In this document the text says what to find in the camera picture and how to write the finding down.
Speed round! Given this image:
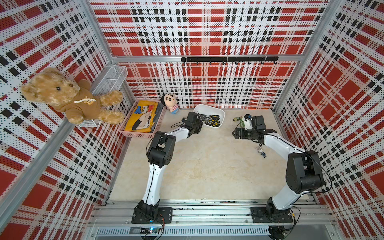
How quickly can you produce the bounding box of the white plastic storage box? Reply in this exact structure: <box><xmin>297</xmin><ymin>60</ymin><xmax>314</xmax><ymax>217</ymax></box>
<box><xmin>193</xmin><ymin>104</ymin><xmax>226</xmax><ymax>128</ymax></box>

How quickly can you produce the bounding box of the black yellow file tool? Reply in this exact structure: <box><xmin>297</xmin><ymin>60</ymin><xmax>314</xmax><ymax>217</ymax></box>
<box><xmin>198</xmin><ymin>114</ymin><xmax>221</xmax><ymax>128</ymax></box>

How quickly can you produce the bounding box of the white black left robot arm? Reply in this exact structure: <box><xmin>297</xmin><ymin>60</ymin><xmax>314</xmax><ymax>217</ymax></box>
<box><xmin>142</xmin><ymin>112</ymin><xmax>203</xmax><ymax>207</ymax></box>

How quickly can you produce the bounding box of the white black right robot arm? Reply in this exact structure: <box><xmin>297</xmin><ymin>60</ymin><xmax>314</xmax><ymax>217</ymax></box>
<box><xmin>233</xmin><ymin>114</ymin><xmax>326</xmax><ymax>213</ymax></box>

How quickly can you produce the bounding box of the cartoon boy doll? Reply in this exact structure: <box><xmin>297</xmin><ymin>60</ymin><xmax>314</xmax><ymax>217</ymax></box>
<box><xmin>161</xmin><ymin>93</ymin><xmax>180</xmax><ymax>114</ymax></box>

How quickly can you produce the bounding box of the pink perforated basket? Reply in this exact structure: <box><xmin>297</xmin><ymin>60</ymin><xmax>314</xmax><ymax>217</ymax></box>
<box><xmin>119</xmin><ymin>100</ymin><xmax>166</xmax><ymax>138</ymax></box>

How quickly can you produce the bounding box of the yellow printed cloth bag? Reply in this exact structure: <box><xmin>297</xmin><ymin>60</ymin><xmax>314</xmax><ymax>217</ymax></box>
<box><xmin>124</xmin><ymin>100</ymin><xmax>158</xmax><ymax>133</ymax></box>

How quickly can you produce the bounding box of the green circuit board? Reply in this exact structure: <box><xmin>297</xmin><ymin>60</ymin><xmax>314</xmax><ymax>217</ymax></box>
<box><xmin>140</xmin><ymin>227</ymin><xmax>162</xmax><ymax>236</ymax></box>

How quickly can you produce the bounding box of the brown teddy bear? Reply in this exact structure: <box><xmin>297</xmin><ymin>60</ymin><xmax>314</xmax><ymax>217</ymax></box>
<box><xmin>21</xmin><ymin>68</ymin><xmax>125</xmax><ymax>125</ymax></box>

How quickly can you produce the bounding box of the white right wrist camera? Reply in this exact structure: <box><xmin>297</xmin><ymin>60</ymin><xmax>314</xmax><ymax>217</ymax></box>
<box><xmin>243</xmin><ymin>119</ymin><xmax>252</xmax><ymax>130</ymax></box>

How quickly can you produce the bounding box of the pink eared keychain charm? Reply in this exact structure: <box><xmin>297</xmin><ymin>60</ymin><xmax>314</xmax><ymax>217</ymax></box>
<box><xmin>258</xmin><ymin>147</ymin><xmax>267</xmax><ymax>158</ymax></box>

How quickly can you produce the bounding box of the green camouflage keychain toy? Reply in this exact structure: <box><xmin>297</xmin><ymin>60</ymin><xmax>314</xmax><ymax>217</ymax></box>
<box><xmin>233</xmin><ymin>117</ymin><xmax>245</xmax><ymax>123</ymax></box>

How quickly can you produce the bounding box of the black wall hook rail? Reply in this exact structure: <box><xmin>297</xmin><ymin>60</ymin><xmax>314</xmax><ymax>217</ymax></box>
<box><xmin>181</xmin><ymin>56</ymin><xmax>279</xmax><ymax>64</ymax></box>

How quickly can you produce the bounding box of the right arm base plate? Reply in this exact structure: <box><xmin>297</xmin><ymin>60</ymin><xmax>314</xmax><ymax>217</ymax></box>
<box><xmin>251</xmin><ymin>197</ymin><xmax>294</xmax><ymax>223</ymax></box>

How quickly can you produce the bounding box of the clear wall-mounted basket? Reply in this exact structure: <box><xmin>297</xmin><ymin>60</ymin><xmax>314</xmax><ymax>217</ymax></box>
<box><xmin>91</xmin><ymin>65</ymin><xmax>131</xmax><ymax>112</ymax></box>

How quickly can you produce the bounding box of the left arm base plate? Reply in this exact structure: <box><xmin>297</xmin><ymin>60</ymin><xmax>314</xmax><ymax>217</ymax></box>
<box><xmin>131</xmin><ymin>200</ymin><xmax>173</xmax><ymax>224</ymax></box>

